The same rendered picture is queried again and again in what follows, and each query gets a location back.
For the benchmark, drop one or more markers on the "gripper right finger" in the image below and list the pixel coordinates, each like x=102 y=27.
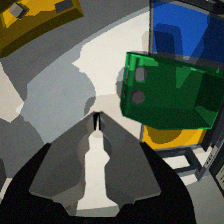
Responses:
x=136 y=174

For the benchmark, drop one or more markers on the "dark grey metal shelf frame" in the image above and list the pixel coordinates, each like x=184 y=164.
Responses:
x=189 y=31

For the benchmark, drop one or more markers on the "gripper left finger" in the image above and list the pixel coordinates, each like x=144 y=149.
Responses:
x=53 y=174

